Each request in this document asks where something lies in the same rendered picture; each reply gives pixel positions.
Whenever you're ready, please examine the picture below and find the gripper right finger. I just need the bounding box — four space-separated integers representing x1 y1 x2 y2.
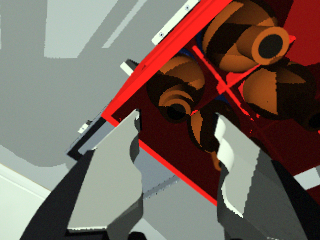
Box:
212 112 320 240

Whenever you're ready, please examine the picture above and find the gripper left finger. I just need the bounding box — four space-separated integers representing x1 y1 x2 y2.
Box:
19 108 144 240

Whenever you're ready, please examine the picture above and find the red crate with dividers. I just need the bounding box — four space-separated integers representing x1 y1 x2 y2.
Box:
101 0 320 206

